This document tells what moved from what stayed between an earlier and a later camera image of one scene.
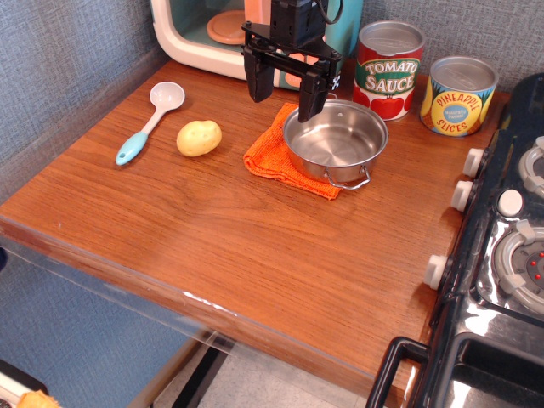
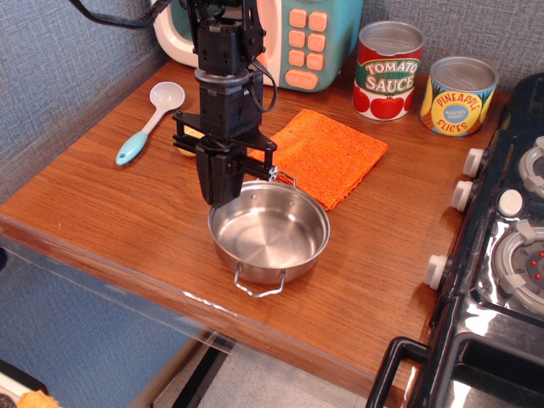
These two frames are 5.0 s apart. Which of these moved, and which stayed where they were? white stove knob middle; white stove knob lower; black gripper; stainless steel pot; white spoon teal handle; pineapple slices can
Moved: stainless steel pot; black gripper
Stayed: white stove knob middle; white spoon teal handle; pineapple slices can; white stove knob lower
